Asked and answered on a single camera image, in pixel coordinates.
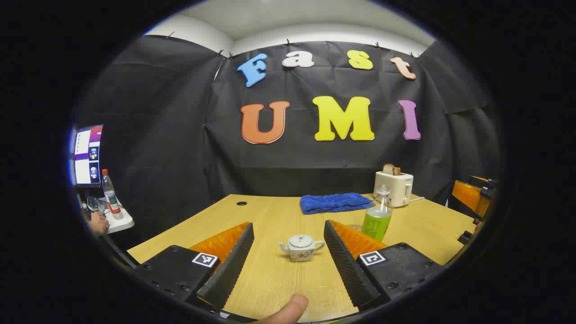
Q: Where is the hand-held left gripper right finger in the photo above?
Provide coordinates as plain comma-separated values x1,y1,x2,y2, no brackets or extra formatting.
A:
323,220,446,310

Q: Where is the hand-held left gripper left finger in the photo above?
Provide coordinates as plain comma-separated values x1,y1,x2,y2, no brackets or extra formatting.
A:
133,221,255,312

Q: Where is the white ceramic teacup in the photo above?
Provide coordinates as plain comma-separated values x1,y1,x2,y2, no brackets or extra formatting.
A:
278,235,325,262

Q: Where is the green label water bottle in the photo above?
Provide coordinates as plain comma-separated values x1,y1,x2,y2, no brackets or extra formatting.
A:
361,184,393,242

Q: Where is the red-capped plastic bottle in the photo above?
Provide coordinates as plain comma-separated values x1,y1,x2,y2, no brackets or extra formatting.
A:
101,169,124,220

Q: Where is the blue towel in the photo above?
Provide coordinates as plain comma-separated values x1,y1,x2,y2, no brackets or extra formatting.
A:
300,193,374,215

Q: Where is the white toaster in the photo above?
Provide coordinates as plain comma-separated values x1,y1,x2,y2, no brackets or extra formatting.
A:
373,171,414,208

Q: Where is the white side table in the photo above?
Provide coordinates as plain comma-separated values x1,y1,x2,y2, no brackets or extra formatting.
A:
97,198,135,234

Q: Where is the black backdrop cloth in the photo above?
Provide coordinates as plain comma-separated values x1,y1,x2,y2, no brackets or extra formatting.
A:
74,35,502,252

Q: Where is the computer monitor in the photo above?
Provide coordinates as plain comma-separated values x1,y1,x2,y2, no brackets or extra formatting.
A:
70,125,104,188

